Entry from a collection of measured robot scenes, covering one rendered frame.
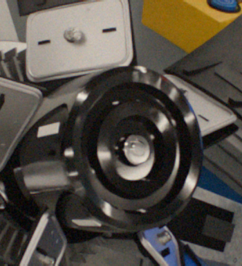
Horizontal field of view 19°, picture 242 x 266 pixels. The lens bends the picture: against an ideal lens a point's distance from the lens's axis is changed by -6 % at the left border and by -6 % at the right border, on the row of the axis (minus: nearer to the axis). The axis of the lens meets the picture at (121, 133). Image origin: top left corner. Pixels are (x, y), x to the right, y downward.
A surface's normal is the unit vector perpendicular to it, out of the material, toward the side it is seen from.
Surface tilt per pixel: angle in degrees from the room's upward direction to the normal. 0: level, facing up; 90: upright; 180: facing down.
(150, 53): 90
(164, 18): 90
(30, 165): 80
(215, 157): 90
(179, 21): 90
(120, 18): 48
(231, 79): 6
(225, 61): 4
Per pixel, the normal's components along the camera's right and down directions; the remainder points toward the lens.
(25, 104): 0.22, 0.67
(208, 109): 0.09, -0.85
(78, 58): -0.30, -0.13
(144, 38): 0.64, 0.52
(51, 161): -0.82, 0.14
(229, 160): -0.76, 0.36
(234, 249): 0.54, -0.10
